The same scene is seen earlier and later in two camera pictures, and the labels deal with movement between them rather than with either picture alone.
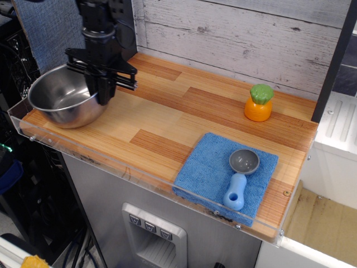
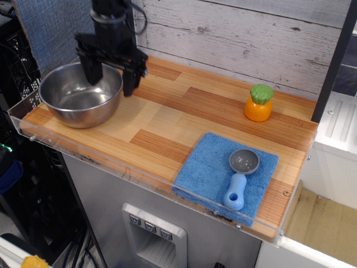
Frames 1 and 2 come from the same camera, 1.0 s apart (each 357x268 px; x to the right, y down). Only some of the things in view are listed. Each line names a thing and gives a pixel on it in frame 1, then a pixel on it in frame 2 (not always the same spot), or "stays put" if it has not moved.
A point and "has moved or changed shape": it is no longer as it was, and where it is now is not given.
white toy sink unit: x=321 y=228 stays put
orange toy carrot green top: x=259 y=108 stays put
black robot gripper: x=102 y=56 → x=114 y=42
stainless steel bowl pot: x=62 y=97 has moved or changed shape
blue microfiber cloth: x=206 y=175 stays put
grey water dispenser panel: x=152 y=241 stays put
